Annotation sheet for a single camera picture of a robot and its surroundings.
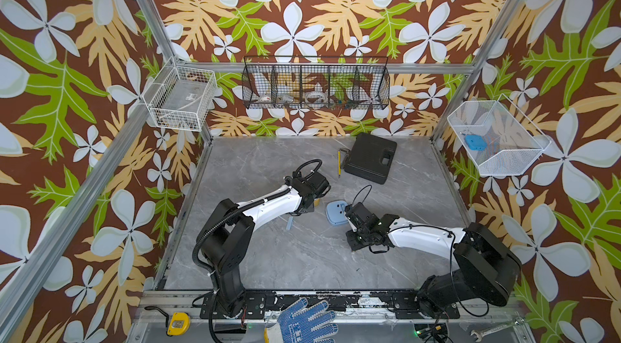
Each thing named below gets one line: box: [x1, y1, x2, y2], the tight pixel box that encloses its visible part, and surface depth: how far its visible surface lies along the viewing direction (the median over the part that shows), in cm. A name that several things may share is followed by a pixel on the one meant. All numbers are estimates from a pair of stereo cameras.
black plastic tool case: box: [343, 132, 398, 185], surface depth 108 cm
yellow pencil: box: [337, 150, 343, 176], surface depth 113 cm
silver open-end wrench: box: [470, 321, 517, 343], surface depth 71 cm
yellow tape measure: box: [166, 312, 191, 336], surface depth 71 cm
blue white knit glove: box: [263, 296, 339, 343], surface depth 72 cm
